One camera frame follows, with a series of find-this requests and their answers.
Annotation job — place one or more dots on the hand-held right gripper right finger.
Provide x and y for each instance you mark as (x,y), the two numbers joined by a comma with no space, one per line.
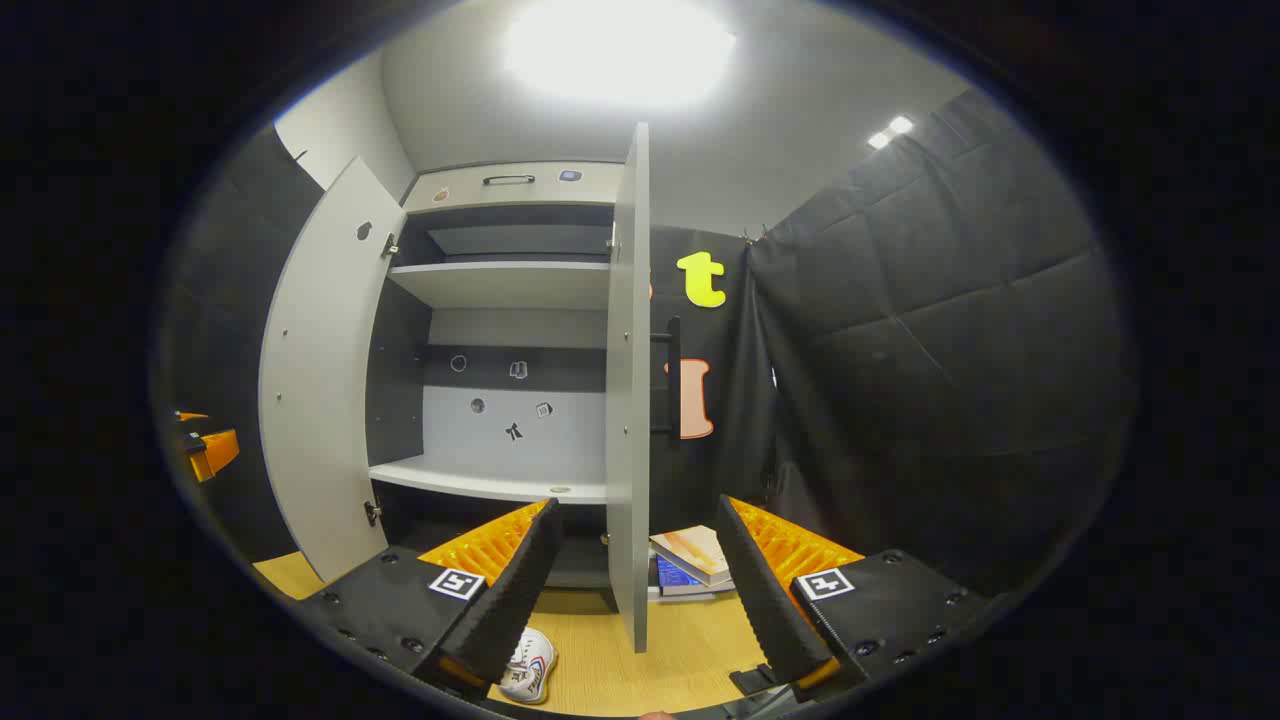
(765,590)

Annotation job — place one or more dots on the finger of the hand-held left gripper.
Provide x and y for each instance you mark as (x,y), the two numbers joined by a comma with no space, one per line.
(215,450)

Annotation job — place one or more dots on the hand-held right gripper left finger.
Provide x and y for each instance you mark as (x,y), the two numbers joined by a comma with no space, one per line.
(520,590)

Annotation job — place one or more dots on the white striped shoe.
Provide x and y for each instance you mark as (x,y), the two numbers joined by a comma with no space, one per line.
(530,670)

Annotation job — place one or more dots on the grey cabinet door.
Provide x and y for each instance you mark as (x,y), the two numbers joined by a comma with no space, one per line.
(628,400)
(320,380)

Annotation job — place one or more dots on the grey shoe cabinet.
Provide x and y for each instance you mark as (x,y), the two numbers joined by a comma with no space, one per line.
(500,285)

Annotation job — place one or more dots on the metal door hinge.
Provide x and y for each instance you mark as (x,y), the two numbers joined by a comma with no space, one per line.
(372,513)
(388,244)

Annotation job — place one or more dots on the grey cabinet drawer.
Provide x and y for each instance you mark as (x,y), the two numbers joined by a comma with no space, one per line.
(460,192)

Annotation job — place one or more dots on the tan book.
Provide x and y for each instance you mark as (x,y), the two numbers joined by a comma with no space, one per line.
(695,552)

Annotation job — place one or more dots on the black backdrop cloth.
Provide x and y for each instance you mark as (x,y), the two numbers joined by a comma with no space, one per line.
(720,470)

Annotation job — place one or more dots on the small ceiling light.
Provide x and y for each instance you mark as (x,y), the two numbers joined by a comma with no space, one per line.
(878,140)
(901,124)

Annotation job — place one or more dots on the large ceiling light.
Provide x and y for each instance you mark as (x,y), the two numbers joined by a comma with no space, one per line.
(620,50)

